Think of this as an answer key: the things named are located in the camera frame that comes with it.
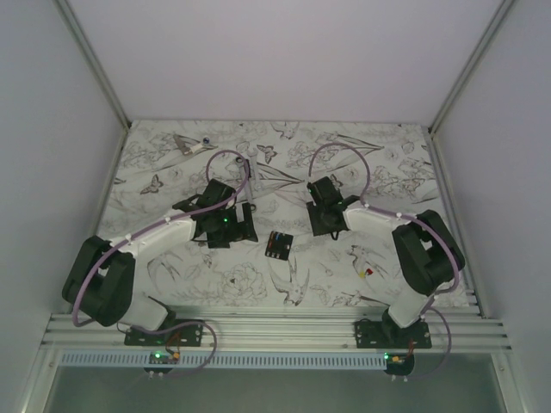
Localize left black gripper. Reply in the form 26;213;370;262
208;203;257;250

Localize black fuse box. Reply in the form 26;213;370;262
265;231;294;261

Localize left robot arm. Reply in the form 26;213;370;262
61;179;257;346

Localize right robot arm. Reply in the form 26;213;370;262
306;177;465;348

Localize yellow and red fuse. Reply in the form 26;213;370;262
358;268;374;279

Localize floral patterned mat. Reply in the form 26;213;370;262
98;120;443;308

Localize silver ratchet wrench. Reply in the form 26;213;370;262
235;157;257;213

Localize left controller board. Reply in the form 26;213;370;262
149;351;180;366

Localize controller board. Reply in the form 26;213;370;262
149;351;180;366
384;353;415;377

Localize right controller board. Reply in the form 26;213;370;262
384;353;415;377

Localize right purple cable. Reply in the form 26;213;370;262
307;141;461;382

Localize purple cable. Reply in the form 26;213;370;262
307;141;461;382
71;149;253;380

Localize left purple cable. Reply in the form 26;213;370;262
71;149;253;380

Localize aluminium rail frame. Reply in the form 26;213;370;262
41;306;511;354

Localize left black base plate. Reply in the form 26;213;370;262
124;319;203;348

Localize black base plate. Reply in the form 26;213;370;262
124;319;203;348
353;318;432;349

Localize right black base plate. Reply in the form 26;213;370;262
353;318;432;349

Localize white slotted cable duct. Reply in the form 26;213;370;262
59;350;386;371

